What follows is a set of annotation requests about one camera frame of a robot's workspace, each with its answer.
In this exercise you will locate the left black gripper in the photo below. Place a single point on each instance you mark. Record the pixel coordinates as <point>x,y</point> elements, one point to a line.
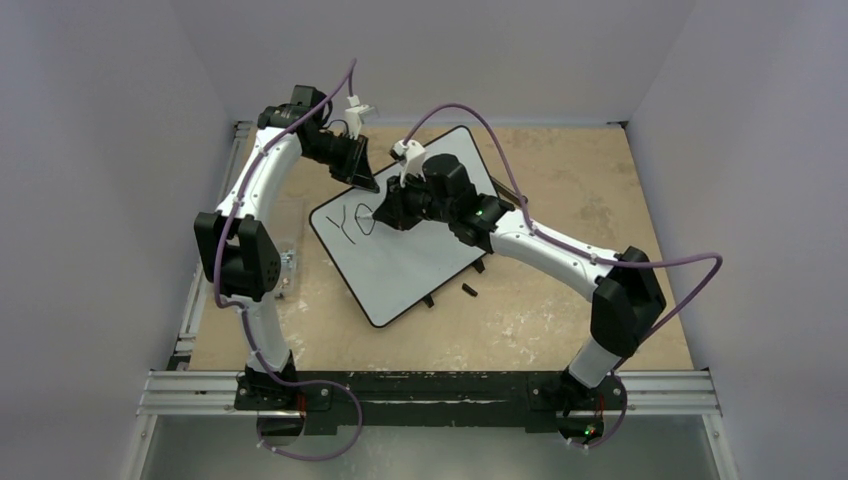
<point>355,169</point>

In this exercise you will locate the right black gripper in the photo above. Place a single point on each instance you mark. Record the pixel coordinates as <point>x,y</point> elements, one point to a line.
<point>403,206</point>

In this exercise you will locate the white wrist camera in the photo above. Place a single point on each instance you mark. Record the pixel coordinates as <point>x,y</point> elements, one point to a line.
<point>411,155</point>
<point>356,115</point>

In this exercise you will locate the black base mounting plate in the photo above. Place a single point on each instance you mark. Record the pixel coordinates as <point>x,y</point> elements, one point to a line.
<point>535,401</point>

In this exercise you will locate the black marker cap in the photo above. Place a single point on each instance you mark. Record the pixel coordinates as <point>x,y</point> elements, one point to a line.
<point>469,290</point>

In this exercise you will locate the whiteboard metal stand handle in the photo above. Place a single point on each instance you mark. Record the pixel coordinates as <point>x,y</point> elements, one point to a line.
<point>508,194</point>

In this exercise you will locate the white whiteboard black frame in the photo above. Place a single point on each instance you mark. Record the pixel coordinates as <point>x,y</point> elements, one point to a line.
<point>387,271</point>

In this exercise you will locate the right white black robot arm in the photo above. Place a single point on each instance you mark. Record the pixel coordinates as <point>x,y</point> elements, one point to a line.
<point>625,296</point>

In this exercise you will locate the clear plastic screw box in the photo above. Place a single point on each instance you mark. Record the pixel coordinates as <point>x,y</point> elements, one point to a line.
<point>288,241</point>

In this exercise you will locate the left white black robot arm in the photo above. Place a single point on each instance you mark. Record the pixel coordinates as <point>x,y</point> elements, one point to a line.
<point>239,257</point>

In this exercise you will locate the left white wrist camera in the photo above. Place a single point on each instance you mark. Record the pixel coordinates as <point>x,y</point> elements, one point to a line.
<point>356,115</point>

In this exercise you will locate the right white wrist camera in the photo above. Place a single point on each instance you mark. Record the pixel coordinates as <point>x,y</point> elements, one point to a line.
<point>411,155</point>

